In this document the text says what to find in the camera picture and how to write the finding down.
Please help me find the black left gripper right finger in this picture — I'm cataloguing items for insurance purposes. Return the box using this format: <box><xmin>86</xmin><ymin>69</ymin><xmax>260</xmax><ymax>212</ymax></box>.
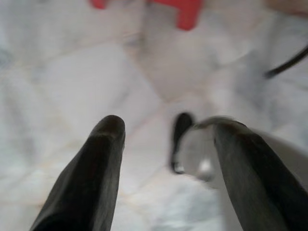
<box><xmin>213</xmin><ymin>120</ymin><xmax>308</xmax><ymax>231</ymax></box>

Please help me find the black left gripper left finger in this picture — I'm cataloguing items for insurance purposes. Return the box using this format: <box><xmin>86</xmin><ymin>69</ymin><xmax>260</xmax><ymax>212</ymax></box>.
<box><xmin>30</xmin><ymin>115</ymin><xmax>126</xmax><ymax>231</ymax></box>

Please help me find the red plastic stool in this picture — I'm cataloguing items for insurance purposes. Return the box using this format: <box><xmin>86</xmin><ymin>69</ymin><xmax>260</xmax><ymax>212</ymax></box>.
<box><xmin>90</xmin><ymin>0</ymin><xmax>202</xmax><ymax>31</ymax></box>

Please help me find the black cable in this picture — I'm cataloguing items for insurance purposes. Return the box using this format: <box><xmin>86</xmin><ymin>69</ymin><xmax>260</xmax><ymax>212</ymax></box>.
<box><xmin>263</xmin><ymin>45</ymin><xmax>308</xmax><ymax>79</ymax></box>

